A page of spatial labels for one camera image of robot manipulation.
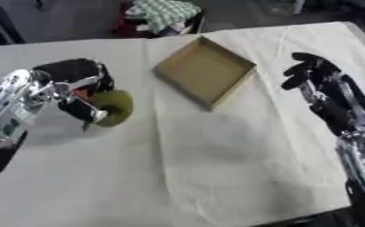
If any dark chair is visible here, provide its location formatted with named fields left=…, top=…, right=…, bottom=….
left=0, top=0, right=27, bottom=47

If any tan cardboard box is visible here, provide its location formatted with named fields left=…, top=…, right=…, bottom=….
left=151, top=35, right=259, bottom=112

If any green round toy fruit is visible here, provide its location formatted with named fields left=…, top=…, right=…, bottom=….
left=82, top=90, right=136, bottom=129

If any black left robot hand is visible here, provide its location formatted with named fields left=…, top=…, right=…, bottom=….
left=30, top=58, right=116, bottom=124

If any chair with checked cloth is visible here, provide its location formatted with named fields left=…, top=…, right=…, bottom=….
left=109, top=0, right=207, bottom=39

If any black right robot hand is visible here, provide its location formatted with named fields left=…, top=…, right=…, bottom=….
left=280, top=51, right=365, bottom=137

